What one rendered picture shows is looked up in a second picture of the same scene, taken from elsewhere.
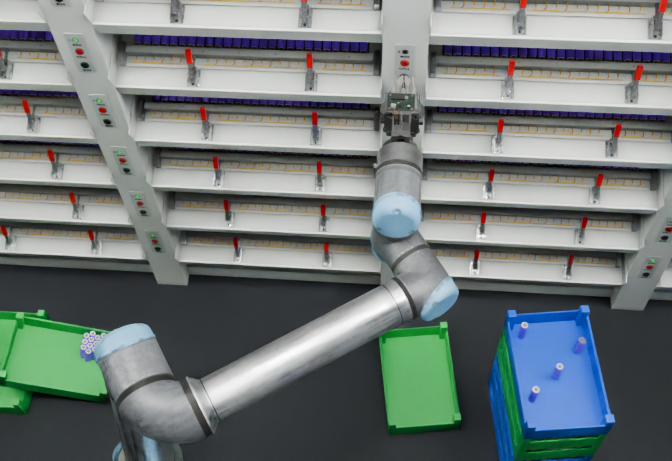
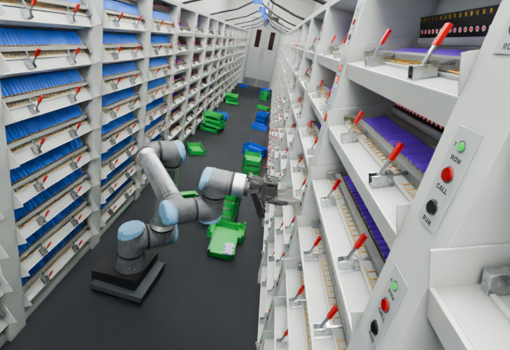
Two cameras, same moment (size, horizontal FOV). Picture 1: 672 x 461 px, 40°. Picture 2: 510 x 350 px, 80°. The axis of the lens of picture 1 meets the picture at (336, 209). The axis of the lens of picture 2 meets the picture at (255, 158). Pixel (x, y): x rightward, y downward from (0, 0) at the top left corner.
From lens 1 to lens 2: 1.76 m
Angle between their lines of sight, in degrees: 68
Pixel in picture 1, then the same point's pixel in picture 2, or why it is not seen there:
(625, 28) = (343, 250)
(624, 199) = not seen: outside the picture
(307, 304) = (247, 330)
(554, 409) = not seen: outside the picture
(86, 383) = (215, 249)
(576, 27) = (335, 226)
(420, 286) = (172, 197)
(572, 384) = not seen: outside the picture
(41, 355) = (226, 235)
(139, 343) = (174, 144)
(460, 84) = (310, 238)
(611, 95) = (319, 318)
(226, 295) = (252, 296)
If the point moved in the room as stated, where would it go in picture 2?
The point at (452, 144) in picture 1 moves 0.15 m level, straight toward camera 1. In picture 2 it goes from (292, 282) to (253, 271)
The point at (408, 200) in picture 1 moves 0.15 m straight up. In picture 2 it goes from (209, 171) to (216, 133)
